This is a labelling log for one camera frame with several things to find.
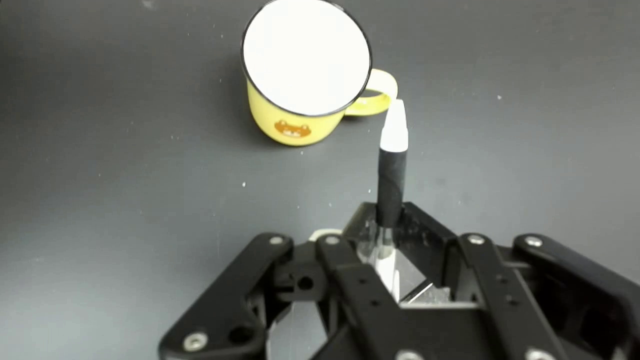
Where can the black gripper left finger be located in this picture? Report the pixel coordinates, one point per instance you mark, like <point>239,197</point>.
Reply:
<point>234,316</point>

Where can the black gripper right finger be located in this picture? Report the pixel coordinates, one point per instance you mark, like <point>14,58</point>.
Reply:
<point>541,298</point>

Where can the black and white pen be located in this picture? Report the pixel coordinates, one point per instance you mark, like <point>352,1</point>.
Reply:
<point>390,191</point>

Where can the yellow enamel mug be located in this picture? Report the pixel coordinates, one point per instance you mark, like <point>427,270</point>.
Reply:
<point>308,65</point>

